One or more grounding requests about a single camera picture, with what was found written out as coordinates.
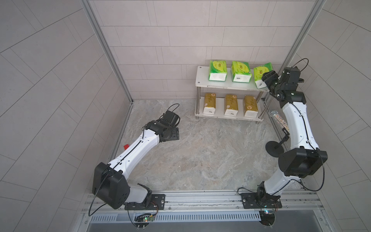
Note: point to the green tissue pack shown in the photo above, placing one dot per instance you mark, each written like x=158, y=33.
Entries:
x=218, y=71
x=259, y=72
x=241, y=72

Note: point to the right circuit board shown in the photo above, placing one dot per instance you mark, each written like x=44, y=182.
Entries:
x=267, y=218

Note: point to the left circuit board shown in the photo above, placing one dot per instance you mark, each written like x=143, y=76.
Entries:
x=143, y=220

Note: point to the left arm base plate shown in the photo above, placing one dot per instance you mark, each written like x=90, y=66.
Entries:
x=152, y=202

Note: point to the circuit board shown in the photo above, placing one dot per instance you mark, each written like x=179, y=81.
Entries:
x=143, y=220
x=267, y=218

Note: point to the white two-tier shelf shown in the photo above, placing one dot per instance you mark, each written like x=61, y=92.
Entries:
x=204, y=85

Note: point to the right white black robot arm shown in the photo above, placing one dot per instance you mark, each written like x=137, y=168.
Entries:
x=304, y=157

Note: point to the sparkly tube on black stand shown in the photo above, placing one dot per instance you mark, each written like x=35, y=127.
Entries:
x=278, y=127

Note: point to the gold tissue pack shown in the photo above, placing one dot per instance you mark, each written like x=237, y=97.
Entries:
x=209, y=103
x=250, y=107
x=231, y=105

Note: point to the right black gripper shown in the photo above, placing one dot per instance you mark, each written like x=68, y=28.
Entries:
x=271, y=78

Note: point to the aluminium rail frame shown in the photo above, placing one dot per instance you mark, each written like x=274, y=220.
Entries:
x=230, y=200

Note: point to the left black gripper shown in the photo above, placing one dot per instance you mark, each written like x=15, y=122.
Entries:
x=175, y=134

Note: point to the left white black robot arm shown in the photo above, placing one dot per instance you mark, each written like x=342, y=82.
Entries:
x=110, y=180

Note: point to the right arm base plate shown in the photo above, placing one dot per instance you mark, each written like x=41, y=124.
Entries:
x=260, y=201

